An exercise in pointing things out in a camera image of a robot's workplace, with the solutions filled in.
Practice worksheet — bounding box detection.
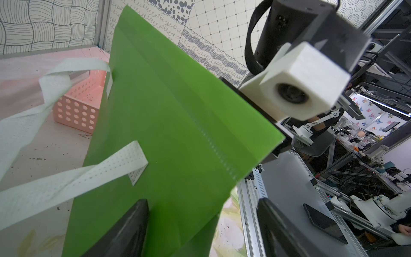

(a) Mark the green insulated delivery bag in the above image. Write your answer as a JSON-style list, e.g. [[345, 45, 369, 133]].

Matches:
[[0, 4, 286, 257]]

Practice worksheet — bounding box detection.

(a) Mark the pink plastic basket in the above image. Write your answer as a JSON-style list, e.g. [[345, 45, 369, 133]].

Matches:
[[52, 70, 107, 134]]

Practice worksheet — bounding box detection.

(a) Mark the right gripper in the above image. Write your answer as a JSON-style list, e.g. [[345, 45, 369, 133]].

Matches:
[[219, 77, 294, 157]]

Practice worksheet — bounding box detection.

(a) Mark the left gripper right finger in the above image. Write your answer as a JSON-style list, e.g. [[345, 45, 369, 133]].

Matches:
[[257, 198, 326, 257]]

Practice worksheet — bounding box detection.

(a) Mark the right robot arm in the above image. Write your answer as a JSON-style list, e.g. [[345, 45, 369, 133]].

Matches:
[[232, 1, 371, 160]]

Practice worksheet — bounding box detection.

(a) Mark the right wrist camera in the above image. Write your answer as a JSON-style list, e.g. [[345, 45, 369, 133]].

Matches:
[[239, 42, 351, 121]]

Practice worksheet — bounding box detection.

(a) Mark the aluminium mounting rail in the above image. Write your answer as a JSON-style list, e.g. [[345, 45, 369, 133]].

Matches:
[[237, 164, 267, 257]]

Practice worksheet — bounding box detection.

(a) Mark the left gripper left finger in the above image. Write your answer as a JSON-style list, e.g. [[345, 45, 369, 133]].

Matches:
[[83, 199, 149, 257]]

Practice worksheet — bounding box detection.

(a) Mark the black smartphone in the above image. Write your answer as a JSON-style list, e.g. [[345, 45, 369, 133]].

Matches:
[[303, 203, 348, 245]]

